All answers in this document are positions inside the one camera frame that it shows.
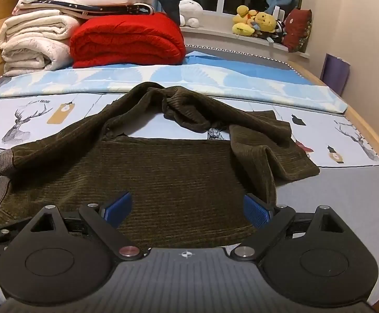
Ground white window sill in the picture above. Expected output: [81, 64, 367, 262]
[179, 9, 311, 60]

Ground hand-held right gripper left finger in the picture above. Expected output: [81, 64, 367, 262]
[29, 191, 143, 262]

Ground black white striped plush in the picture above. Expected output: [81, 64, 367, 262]
[269, 20, 288, 44]

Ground deer print bed sheet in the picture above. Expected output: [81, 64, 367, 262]
[0, 92, 379, 313]

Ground red folded blanket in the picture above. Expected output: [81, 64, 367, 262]
[69, 12, 187, 69]

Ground yellow duck plush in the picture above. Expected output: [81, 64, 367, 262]
[232, 5, 258, 37]

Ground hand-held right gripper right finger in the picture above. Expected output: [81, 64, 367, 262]
[230, 193, 346, 262]

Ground cream folded quilt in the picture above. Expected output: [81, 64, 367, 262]
[0, 8, 83, 77]

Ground dark red pillow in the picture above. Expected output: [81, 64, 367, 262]
[283, 8, 313, 53]

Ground brown corduroy pants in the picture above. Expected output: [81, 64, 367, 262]
[0, 81, 321, 250]

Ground white plush toy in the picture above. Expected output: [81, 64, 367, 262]
[178, 0, 205, 28]

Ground blue white patterned blanket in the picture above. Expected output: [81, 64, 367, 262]
[0, 50, 348, 115]

